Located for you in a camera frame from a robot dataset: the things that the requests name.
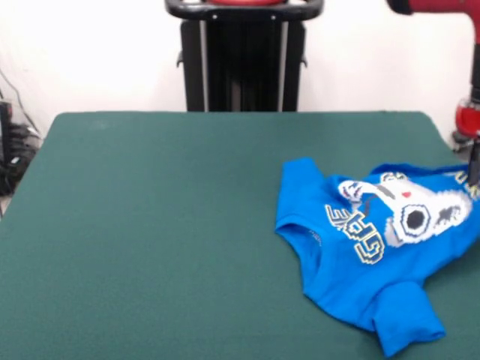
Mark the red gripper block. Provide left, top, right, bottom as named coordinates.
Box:
left=454, top=97, right=480, bottom=185

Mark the blue printed t-shirt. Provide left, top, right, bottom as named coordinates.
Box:
left=274, top=157, right=480, bottom=359

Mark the dark green table cloth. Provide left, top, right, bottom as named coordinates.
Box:
left=0, top=110, right=480, bottom=360

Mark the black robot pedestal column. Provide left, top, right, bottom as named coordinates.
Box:
left=164, top=0, right=324, bottom=113

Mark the black cables and equipment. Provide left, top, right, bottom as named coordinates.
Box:
left=0, top=67, right=43, bottom=218

